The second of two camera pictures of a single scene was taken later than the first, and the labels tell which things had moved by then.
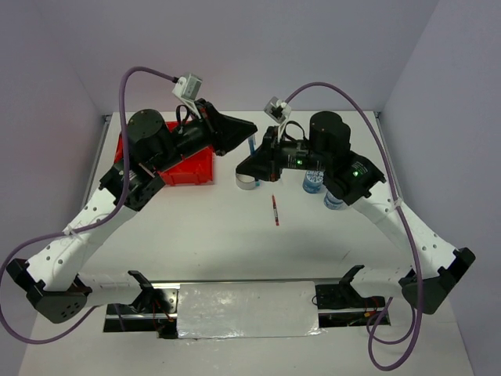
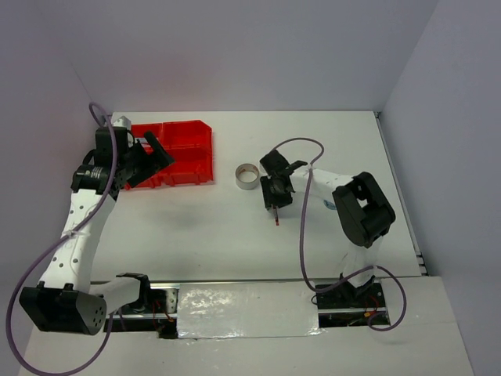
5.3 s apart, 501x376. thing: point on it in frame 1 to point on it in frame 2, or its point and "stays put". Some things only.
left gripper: [222, 133] to [154, 161]
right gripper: [265, 163] to [269, 198]
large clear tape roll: [246, 182] stays put
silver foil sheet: [251, 309] stays put
